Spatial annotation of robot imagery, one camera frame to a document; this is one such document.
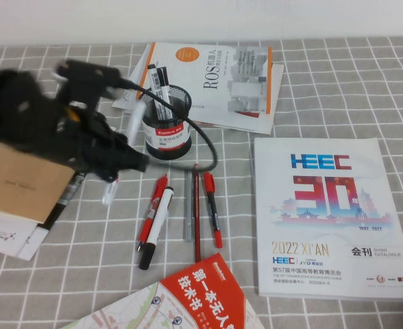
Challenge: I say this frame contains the grey white checked tablecloth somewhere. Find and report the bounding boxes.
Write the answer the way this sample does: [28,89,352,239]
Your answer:
[0,36,403,329]

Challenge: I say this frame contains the grey pen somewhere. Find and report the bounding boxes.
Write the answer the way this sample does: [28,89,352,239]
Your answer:
[183,169,194,243]

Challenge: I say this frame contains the white Agile-X folder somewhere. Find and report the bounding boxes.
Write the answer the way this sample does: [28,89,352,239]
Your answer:
[0,208,40,257]

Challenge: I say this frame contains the red retractable pen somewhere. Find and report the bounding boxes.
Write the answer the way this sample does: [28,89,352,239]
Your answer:
[136,173,169,254]

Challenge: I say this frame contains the white marker with black cap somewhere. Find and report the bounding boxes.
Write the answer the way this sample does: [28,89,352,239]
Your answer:
[156,67,175,119]
[147,63,170,121]

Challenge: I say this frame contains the red book with map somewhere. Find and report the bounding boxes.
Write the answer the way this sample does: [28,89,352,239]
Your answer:
[62,252,266,329]

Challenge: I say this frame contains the black camera cable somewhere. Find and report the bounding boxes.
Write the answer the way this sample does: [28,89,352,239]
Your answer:
[119,77,220,171]

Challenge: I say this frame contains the white orange ROS book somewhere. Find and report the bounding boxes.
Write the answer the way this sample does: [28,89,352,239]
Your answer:
[136,42,273,115]

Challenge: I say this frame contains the dark red pencil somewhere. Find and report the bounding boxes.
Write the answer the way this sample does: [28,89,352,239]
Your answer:
[191,163,202,264]

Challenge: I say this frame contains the white whiteboard marker black cap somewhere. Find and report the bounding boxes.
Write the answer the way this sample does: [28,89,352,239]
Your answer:
[138,186,175,271]

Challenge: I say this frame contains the black mesh pen holder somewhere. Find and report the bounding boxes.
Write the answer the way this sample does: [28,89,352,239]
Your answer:
[141,84,193,160]

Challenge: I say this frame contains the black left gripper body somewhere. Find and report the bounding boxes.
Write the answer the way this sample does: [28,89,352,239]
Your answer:
[55,101,120,174]

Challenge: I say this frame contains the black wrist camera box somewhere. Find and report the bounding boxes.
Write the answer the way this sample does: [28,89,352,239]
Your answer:
[55,60,124,104]

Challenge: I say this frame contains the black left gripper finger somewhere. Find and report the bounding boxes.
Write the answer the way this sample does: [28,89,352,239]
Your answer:
[100,132,151,173]
[84,152,121,183]

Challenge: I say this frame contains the white HEEC show catalogue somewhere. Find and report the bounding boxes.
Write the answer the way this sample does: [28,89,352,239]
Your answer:
[253,137,403,303]

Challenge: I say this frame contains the red black marker pen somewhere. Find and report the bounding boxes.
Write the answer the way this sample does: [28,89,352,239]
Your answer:
[202,172,223,249]

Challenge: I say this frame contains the brown kraft notebook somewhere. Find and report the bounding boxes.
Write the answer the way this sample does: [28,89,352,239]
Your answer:
[0,142,77,226]

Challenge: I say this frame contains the white paint marker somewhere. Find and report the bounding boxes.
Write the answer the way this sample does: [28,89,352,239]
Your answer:
[101,101,147,206]

